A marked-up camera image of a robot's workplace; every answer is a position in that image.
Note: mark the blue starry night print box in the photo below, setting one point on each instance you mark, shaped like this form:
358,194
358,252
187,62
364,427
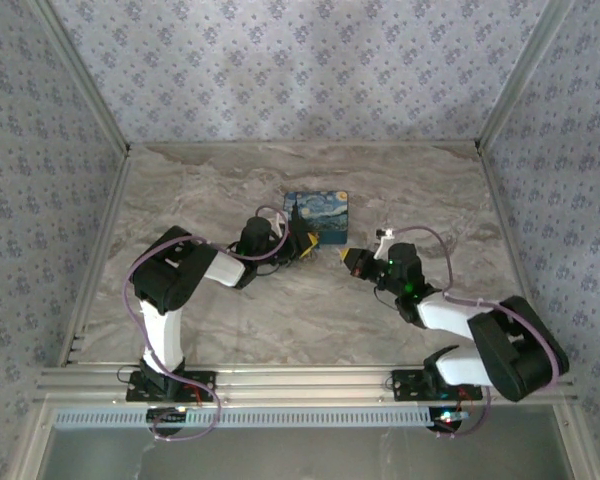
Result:
327,215

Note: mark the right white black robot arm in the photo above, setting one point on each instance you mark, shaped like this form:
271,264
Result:
505,345

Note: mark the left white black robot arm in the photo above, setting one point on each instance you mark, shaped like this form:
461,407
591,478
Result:
162,330

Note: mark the small circuit board with LED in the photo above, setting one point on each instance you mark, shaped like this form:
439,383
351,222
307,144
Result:
447,417
167,414

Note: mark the grey metal panel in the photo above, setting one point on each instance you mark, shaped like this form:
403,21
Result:
300,455

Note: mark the aluminium table side rail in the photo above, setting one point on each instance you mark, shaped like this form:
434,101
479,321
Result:
102,240
510,240

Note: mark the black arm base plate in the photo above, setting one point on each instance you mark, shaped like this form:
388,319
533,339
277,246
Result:
200,382
405,385

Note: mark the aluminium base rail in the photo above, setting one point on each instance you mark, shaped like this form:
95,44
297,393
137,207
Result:
300,382

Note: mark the aluminium frame post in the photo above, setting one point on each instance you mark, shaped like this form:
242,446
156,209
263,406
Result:
525,70
80,80

